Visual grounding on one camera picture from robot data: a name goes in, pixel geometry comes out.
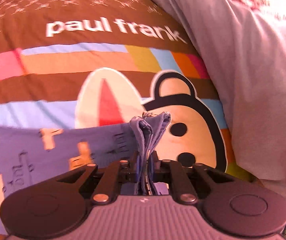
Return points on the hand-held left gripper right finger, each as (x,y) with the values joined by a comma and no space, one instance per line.
(178,175)

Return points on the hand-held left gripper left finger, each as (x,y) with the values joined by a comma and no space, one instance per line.
(113,175)

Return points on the blue pants with orange print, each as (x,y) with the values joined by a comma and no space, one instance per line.
(58,155)

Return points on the brown cartoon printed bed sheet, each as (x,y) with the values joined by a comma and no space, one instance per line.
(83,62)

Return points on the white pillow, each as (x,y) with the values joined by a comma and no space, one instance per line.
(258,67)

